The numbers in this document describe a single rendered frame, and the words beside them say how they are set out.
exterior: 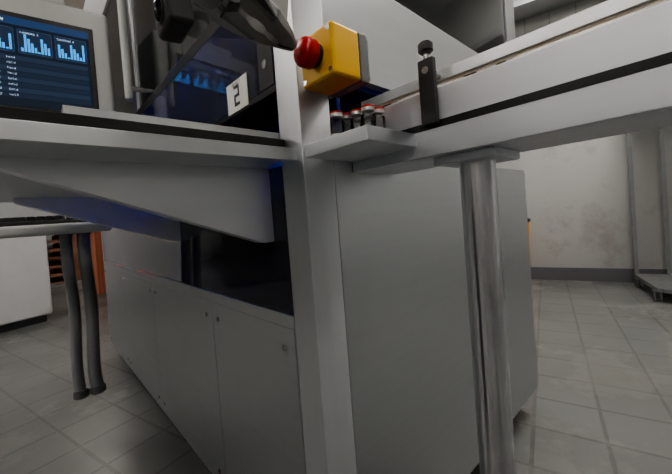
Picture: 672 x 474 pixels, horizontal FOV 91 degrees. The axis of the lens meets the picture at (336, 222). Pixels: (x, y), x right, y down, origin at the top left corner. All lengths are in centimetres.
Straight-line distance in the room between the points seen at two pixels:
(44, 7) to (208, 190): 115
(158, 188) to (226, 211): 10
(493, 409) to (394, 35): 70
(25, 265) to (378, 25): 370
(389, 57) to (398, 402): 69
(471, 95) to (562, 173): 330
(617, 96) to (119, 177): 57
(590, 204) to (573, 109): 334
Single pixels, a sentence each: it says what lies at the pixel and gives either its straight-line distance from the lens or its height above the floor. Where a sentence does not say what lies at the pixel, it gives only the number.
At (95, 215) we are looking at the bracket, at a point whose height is 81.
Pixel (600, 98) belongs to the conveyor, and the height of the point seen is 86.
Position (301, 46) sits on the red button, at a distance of 50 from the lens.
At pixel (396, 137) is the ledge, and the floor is 87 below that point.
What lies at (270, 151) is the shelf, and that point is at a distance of 51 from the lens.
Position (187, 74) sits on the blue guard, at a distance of 99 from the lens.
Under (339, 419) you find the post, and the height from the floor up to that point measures 43.
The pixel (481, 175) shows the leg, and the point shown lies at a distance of 51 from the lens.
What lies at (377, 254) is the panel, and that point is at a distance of 63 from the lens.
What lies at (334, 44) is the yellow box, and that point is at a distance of 50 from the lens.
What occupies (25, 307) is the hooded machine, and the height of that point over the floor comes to 17.
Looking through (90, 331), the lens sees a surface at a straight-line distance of 156.
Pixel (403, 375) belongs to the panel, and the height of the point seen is 44.
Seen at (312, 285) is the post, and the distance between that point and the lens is 53.
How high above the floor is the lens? 77
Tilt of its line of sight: 1 degrees down
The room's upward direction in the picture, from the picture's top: 4 degrees counter-clockwise
